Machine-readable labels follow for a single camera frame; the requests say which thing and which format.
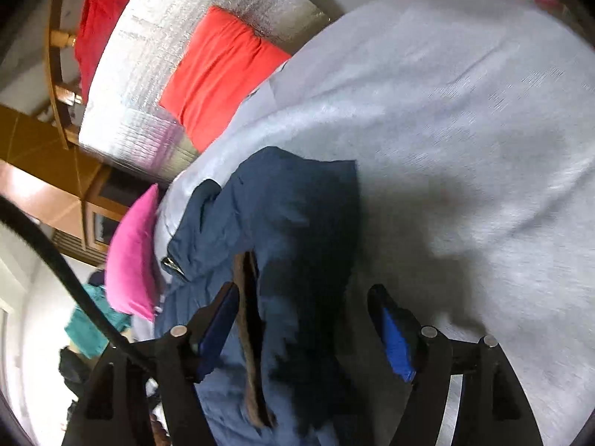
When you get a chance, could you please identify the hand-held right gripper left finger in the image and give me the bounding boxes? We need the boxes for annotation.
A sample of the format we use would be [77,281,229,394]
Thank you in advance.
[60,281,242,446]

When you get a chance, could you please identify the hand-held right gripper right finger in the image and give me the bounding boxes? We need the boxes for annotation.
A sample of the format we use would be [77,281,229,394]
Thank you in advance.
[367,283,544,446]

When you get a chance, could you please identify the navy puffer jacket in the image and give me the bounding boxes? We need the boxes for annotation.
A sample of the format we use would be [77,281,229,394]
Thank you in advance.
[153,146,386,446]

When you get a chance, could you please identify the pink pillow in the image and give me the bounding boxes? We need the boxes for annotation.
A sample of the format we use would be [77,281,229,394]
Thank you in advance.
[104,183,163,321]

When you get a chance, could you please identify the teal cloth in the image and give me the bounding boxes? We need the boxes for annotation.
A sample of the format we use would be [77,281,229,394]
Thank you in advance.
[65,283,133,358]

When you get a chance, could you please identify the black bag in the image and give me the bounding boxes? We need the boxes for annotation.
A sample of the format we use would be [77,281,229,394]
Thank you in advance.
[58,348,94,395]

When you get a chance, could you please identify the wooden cabinet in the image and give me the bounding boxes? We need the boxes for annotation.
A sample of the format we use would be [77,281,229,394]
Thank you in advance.
[0,158,135,268]

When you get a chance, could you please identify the grey blanket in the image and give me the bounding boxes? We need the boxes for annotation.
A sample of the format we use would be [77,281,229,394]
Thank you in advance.
[153,0,595,446]

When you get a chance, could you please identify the silver foil insulation panel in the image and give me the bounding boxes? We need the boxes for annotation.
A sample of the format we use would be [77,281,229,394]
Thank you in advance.
[78,0,333,187]

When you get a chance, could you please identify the orange-red pillow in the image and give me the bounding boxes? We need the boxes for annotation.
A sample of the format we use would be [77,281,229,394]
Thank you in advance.
[159,7,293,153]

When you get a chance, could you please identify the wooden column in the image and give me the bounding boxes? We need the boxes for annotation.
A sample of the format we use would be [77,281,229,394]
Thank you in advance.
[0,104,105,182]

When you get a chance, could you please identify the wooden stair railing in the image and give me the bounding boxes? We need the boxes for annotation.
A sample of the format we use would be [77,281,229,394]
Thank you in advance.
[44,0,91,149]

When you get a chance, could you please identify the red cloth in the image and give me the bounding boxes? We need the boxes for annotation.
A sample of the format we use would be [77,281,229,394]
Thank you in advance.
[74,0,154,103]

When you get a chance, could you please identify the black cable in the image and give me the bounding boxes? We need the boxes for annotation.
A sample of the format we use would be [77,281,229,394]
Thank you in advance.
[0,195,156,372]

